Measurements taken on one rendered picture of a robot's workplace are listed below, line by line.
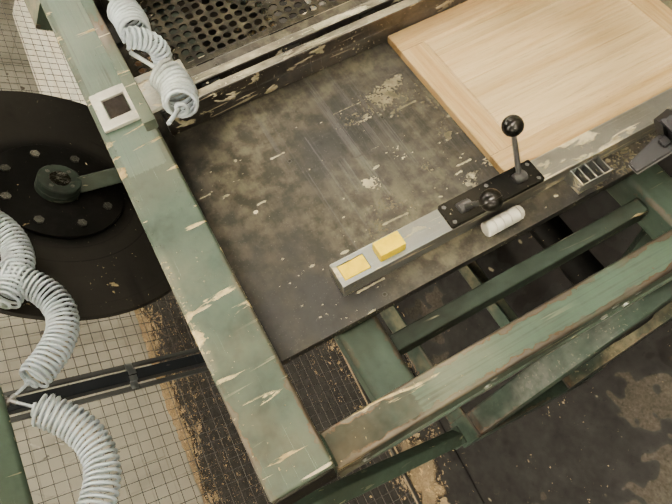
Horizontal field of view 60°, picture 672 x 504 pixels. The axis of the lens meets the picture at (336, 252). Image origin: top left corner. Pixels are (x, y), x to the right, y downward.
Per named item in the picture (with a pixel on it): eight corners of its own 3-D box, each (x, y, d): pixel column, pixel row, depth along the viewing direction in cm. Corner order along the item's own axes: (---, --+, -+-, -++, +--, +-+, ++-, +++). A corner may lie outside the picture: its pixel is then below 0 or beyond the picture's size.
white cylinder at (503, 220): (488, 240, 105) (524, 221, 107) (491, 232, 103) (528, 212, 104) (478, 228, 107) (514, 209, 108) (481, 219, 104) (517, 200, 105)
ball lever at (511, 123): (535, 181, 105) (527, 113, 97) (518, 190, 104) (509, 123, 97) (521, 174, 108) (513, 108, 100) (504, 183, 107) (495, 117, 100)
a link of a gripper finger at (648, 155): (625, 162, 90) (660, 134, 88) (639, 176, 88) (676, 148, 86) (624, 159, 88) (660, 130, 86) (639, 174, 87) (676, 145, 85)
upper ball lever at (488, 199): (474, 212, 105) (511, 204, 92) (457, 221, 104) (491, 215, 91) (465, 193, 104) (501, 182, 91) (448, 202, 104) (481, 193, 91)
